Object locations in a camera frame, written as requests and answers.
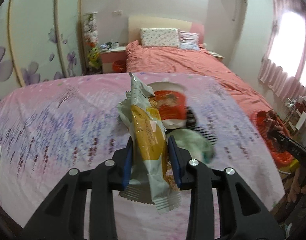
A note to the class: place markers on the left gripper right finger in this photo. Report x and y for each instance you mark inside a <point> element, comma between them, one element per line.
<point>242,214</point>

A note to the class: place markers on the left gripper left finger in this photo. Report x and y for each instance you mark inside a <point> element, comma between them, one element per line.
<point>61,214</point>

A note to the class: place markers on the yellow white snack wrapper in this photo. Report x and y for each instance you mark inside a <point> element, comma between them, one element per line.
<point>150,182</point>

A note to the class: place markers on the black mesh net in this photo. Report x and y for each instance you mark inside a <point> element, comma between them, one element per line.
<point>206,130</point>

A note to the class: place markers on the red cartoon paper bucket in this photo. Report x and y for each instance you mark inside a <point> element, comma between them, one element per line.
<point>171,103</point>

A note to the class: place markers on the brown knit cloth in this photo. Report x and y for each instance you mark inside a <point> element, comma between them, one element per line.
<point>271,123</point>

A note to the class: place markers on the orange plastic laundry basket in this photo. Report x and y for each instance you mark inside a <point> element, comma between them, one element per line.
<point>257,119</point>

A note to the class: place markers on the pink curtain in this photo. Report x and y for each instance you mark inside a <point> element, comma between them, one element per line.
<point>283,68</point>

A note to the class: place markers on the right bedside table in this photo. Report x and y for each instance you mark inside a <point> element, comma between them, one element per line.
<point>216,55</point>

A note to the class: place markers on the plush toy column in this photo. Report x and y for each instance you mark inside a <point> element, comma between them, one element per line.
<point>91,39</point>

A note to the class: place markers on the pink striped pillow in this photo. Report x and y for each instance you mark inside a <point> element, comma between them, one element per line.
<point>189,41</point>

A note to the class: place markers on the pink nightstand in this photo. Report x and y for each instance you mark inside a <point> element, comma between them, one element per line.
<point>110,56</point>

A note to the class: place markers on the coral orange duvet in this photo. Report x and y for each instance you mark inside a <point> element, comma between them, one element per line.
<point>199,62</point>

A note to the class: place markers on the floral sliding wardrobe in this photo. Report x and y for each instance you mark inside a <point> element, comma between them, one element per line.
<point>39,41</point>

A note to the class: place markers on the floral white pillow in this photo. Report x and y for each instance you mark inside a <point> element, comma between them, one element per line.
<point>159,37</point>

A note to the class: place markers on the white wire rack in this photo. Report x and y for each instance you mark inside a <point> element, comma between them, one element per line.
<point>294,114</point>

